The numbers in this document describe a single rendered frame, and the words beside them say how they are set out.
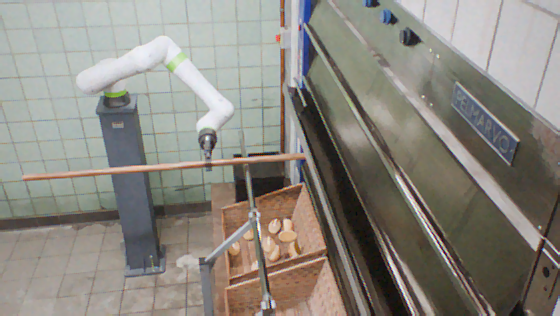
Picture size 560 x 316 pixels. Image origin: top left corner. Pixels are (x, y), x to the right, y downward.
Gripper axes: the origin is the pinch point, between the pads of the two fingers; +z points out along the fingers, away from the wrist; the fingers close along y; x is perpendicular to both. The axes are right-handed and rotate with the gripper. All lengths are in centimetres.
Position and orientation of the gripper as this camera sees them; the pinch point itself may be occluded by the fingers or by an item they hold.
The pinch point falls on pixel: (208, 163)
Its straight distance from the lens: 240.9
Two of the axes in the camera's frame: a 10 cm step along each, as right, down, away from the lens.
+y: 0.0, 8.5, 5.3
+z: 1.4, 5.2, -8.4
